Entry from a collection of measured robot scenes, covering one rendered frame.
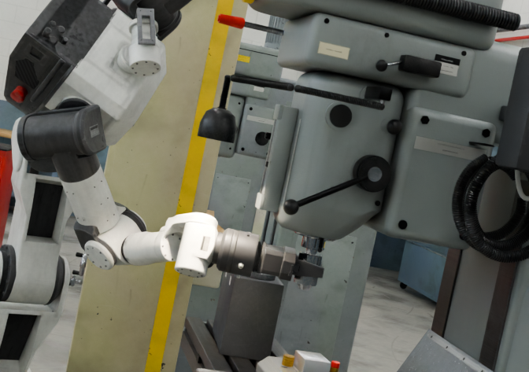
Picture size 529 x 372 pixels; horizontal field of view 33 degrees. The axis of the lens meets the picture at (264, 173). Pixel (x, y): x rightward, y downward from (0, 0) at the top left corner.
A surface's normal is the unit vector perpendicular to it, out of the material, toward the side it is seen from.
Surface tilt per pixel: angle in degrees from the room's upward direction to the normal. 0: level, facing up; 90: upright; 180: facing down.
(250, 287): 90
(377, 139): 90
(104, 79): 58
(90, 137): 73
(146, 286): 90
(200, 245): 67
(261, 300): 90
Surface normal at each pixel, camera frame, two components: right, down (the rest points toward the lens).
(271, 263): 0.00, 0.05
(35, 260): 0.54, 0.00
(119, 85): 0.54, -0.39
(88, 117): 0.97, -0.09
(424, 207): 0.22, 0.10
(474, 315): -0.96, -0.18
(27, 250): 0.49, 0.22
